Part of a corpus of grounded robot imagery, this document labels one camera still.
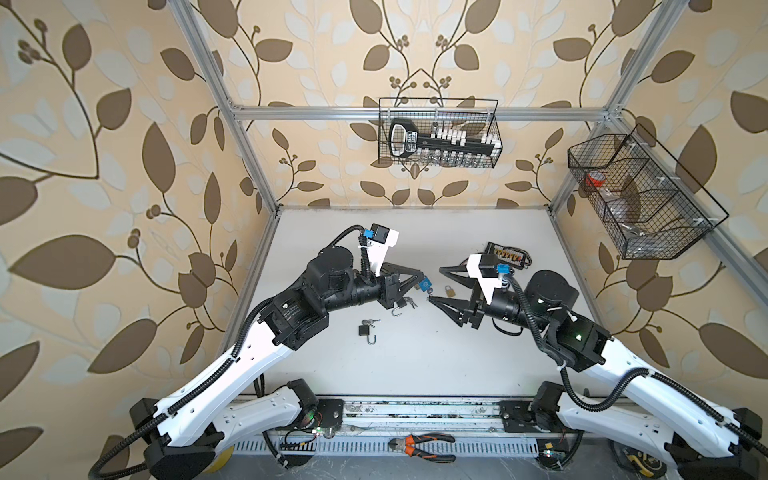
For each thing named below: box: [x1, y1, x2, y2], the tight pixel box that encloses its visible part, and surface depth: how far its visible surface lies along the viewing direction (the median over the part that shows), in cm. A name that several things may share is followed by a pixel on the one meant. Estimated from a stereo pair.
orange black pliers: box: [388, 432, 456, 463], surface depth 71 cm
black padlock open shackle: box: [358, 324, 377, 345], surface depth 91 cm
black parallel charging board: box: [485, 241, 532, 270], surface depth 107 cm
